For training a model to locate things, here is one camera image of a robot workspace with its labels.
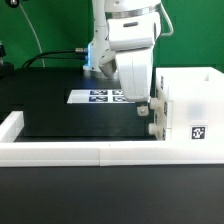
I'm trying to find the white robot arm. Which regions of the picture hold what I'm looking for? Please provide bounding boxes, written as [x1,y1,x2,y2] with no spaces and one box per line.
[83,0,162,116]

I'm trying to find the white drawer cabinet box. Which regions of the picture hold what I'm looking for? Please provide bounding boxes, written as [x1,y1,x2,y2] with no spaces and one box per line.
[154,67,224,143]

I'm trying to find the white drawer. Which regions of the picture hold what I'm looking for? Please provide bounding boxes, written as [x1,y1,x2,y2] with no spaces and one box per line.
[150,75,169,117]
[148,123,166,141]

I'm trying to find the white fiducial marker sheet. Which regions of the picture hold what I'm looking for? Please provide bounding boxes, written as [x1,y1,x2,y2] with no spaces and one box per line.
[67,89,127,104]

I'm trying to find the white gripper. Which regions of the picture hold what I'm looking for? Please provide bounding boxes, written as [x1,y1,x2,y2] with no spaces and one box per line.
[99,13,160,116]

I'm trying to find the white front drawer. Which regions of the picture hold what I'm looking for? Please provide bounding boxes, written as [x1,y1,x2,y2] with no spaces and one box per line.
[148,123,166,141]

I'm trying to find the grey thin cable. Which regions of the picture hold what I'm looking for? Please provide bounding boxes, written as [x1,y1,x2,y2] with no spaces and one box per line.
[18,3,46,68]

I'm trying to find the black cable bundle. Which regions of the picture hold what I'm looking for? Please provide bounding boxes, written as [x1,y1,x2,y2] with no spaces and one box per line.
[21,47,89,69]

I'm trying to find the white U-shaped boundary frame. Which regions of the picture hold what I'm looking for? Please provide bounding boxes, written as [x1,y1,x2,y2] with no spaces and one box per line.
[0,111,224,167]

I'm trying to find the black camera stand left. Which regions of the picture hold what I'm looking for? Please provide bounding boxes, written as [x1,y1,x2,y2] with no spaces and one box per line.
[0,41,14,79]

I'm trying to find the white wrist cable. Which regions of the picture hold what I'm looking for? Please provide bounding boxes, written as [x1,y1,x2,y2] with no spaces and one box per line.
[156,3,175,39]

